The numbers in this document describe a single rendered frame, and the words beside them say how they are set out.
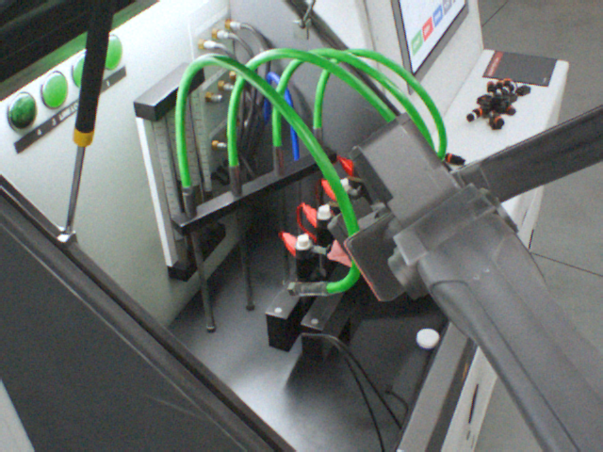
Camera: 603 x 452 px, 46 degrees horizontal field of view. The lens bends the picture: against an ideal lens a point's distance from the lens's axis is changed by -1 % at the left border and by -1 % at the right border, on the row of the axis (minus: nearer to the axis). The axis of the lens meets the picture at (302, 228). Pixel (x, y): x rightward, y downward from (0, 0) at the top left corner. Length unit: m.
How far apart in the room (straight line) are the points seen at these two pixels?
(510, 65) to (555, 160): 1.10
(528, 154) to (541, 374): 0.51
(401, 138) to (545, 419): 0.27
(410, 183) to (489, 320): 0.17
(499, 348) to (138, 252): 0.91
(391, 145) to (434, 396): 0.61
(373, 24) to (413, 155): 0.80
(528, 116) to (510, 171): 0.86
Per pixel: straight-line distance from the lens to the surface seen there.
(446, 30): 1.68
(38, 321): 0.92
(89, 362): 0.91
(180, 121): 1.06
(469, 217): 0.48
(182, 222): 1.16
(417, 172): 0.53
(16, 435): 1.23
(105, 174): 1.10
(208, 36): 1.27
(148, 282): 1.27
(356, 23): 1.28
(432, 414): 1.06
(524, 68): 1.90
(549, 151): 0.83
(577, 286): 2.75
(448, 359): 1.13
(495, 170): 0.85
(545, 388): 0.34
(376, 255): 0.64
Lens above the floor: 1.80
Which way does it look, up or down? 38 degrees down
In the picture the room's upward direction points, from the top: 3 degrees counter-clockwise
